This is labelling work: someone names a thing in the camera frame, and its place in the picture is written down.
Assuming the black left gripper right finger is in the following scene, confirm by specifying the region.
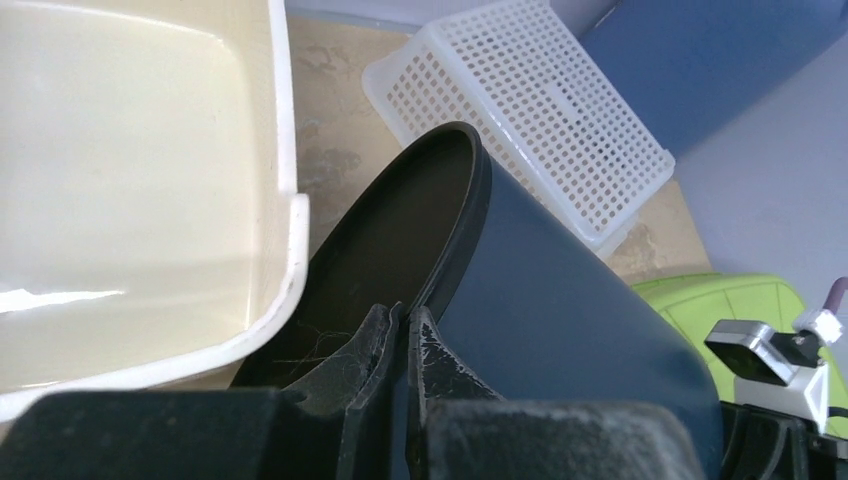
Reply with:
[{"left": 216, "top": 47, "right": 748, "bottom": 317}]
[{"left": 406, "top": 307, "right": 706, "bottom": 479}]

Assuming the white lattice plastic basket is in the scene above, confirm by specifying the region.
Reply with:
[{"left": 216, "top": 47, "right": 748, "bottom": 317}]
[{"left": 362, "top": 1, "right": 675, "bottom": 258}]

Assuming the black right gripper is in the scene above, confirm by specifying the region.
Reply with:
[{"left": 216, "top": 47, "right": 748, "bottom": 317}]
[{"left": 720, "top": 402, "right": 847, "bottom": 480}]

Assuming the blue plastic bucket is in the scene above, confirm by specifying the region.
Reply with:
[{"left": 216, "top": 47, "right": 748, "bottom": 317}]
[{"left": 581, "top": 0, "right": 847, "bottom": 157}]

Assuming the cream perforated storage basket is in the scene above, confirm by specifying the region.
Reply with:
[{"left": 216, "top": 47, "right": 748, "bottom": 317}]
[{"left": 1, "top": 1, "right": 309, "bottom": 423}]

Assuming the black cylindrical bucket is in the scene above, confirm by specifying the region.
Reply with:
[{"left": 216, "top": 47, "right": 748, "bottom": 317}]
[{"left": 233, "top": 122, "right": 723, "bottom": 479}]

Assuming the lime green plastic basin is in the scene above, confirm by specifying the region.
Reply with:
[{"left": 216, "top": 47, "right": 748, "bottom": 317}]
[{"left": 633, "top": 272, "right": 847, "bottom": 437}]

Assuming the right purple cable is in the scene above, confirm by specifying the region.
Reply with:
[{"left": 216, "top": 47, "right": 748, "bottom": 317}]
[{"left": 821, "top": 276, "right": 848, "bottom": 316}]

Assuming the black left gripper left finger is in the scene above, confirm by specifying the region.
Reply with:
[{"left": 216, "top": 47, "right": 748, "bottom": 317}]
[{"left": 1, "top": 305, "right": 400, "bottom": 479}]

